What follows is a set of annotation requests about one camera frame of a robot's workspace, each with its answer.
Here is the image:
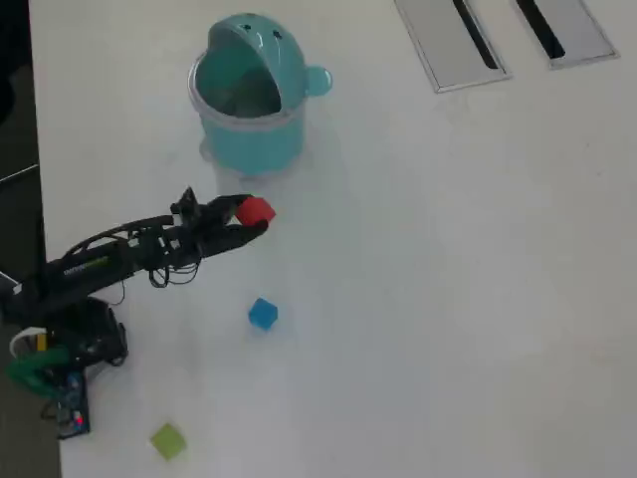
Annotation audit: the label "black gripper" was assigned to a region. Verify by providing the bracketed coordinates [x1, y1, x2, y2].
[171, 193, 270, 263]

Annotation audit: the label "red lego block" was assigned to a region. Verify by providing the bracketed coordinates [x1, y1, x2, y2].
[234, 196, 277, 228]

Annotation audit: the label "blue lego block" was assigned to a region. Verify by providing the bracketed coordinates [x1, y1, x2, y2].
[247, 297, 280, 333]

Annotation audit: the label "green lego block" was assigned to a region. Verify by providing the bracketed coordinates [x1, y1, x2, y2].
[149, 422, 188, 460]

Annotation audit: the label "teal whale-shaped bin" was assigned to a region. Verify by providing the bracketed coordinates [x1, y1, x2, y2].
[187, 13, 333, 189]

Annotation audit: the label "grey metal bar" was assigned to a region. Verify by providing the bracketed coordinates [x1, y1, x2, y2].
[0, 163, 40, 184]
[0, 271, 24, 298]

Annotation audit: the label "blue circuit board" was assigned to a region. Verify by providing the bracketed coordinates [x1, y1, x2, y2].
[52, 370, 94, 439]

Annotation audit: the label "green table clamp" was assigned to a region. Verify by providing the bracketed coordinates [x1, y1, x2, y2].
[4, 347, 71, 399]

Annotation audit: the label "thin black servo wires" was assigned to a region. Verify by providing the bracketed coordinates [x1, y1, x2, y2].
[147, 258, 200, 289]

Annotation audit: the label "thick black camera cable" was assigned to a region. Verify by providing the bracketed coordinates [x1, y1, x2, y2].
[64, 214, 175, 260]

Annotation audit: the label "white cable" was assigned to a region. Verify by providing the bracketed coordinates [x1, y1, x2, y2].
[10, 326, 49, 355]

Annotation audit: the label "wide metal cable hatch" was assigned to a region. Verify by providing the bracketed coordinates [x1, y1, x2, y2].
[394, 0, 513, 95]

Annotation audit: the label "narrow metal cable hatch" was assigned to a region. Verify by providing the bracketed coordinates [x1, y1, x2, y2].
[512, 0, 621, 71]

